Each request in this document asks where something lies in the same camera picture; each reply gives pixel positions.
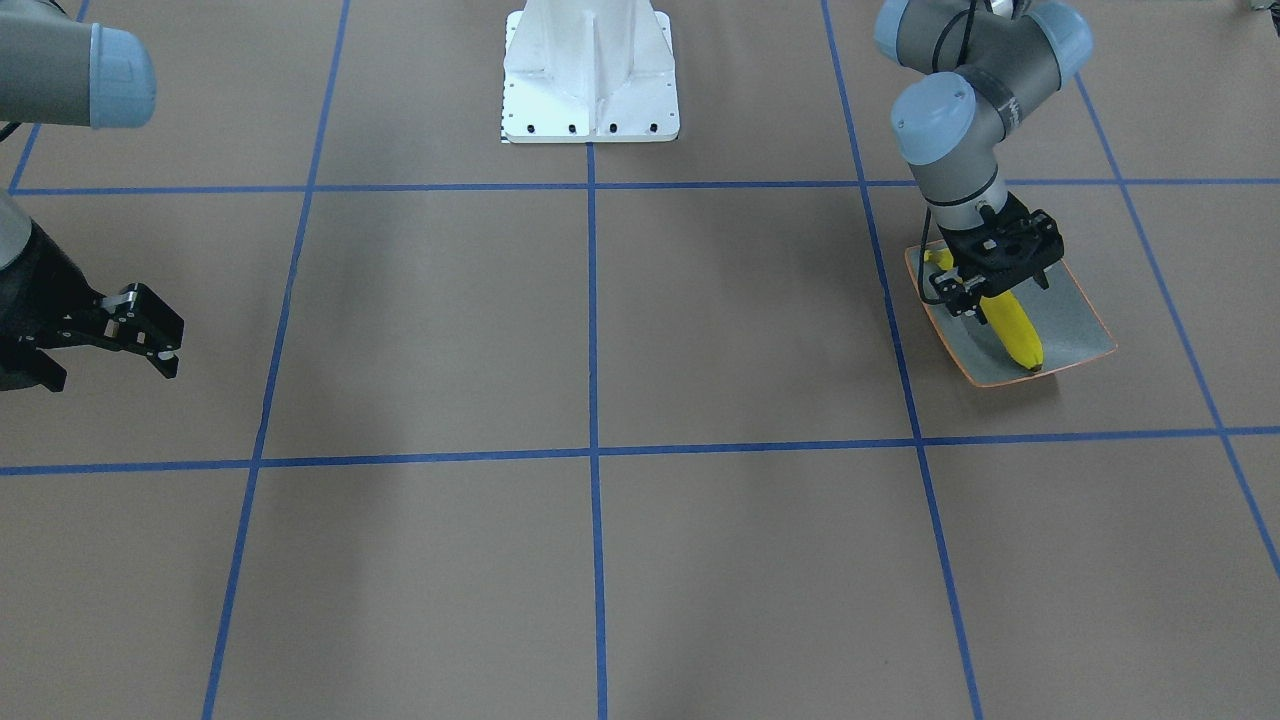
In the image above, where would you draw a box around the grey square plate orange rim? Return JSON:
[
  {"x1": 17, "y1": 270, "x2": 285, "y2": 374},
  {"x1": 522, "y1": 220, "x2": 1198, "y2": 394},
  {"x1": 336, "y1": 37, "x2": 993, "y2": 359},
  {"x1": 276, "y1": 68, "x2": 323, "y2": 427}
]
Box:
[{"x1": 905, "y1": 238, "x2": 1117, "y2": 389}]

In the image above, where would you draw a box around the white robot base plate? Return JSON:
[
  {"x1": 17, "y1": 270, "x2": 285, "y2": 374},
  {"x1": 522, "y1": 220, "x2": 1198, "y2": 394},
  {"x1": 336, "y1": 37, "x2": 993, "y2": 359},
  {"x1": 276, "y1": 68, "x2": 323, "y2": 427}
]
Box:
[{"x1": 500, "y1": 1, "x2": 681, "y2": 143}]

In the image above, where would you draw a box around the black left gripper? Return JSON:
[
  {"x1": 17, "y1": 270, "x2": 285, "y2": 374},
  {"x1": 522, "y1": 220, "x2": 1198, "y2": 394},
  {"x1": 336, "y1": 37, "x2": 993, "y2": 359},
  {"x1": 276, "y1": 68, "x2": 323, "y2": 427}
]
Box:
[{"x1": 941, "y1": 195, "x2": 1064, "y2": 296}]

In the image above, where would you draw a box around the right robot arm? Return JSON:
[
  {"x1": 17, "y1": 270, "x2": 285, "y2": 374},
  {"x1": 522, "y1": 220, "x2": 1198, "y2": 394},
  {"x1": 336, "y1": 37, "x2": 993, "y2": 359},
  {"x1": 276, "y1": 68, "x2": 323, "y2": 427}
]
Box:
[{"x1": 1, "y1": 1, "x2": 186, "y2": 393}]

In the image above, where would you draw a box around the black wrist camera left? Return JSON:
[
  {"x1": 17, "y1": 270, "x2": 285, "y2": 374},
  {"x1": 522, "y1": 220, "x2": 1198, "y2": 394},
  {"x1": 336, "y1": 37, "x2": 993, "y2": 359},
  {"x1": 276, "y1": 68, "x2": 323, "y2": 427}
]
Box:
[{"x1": 916, "y1": 264, "x2": 989, "y2": 325}]

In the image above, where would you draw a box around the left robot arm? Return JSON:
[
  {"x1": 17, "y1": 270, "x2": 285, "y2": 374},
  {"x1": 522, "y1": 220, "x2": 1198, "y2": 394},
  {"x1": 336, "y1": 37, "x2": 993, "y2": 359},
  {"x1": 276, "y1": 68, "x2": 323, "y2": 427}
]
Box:
[{"x1": 874, "y1": 1, "x2": 1094, "y2": 297}]

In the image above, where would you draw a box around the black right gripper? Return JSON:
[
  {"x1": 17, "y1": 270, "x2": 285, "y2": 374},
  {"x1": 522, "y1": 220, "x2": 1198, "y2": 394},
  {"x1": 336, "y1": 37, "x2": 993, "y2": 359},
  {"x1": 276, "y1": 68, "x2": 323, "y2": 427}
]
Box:
[{"x1": 1, "y1": 222, "x2": 186, "y2": 392}]

